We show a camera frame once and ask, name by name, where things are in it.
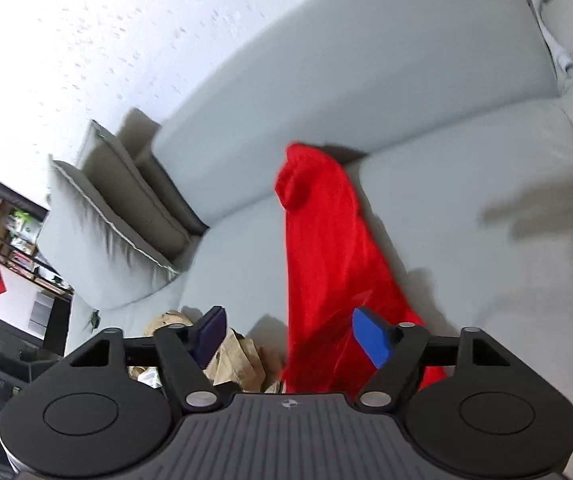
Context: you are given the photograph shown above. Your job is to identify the red fleece pants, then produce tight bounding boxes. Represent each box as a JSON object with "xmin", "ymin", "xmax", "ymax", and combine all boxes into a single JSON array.
[{"xmin": 274, "ymin": 144, "xmax": 422, "ymax": 399}]

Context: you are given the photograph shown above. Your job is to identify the beige crumpled garment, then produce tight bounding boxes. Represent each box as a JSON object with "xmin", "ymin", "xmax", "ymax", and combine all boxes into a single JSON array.
[{"xmin": 129, "ymin": 310, "xmax": 284, "ymax": 393}]

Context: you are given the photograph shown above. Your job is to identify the light grey throw pillow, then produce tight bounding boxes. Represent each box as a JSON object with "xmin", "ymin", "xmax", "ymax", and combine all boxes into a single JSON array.
[{"xmin": 37, "ymin": 160, "xmax": 178, "ymax": 310}]

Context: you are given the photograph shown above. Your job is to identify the dark grey throw pillow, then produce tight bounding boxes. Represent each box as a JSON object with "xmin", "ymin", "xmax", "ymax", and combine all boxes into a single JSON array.
[{"xmin": 76, "ymin": 120, "xmax": 190, "ymax": 260}]

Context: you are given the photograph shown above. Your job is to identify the dark bookshelf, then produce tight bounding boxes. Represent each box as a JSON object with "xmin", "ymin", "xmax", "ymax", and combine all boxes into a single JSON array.
[{"xmin": 0, "ymin": 182, "xmax": 73, "ymax": 301}]

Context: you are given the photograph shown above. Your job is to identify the grey fabric sofa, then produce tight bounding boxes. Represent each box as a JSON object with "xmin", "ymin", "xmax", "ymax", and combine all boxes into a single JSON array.
[{"xmin": 66, "ymin": 0, "xmax": 573, "ymax": 400}]

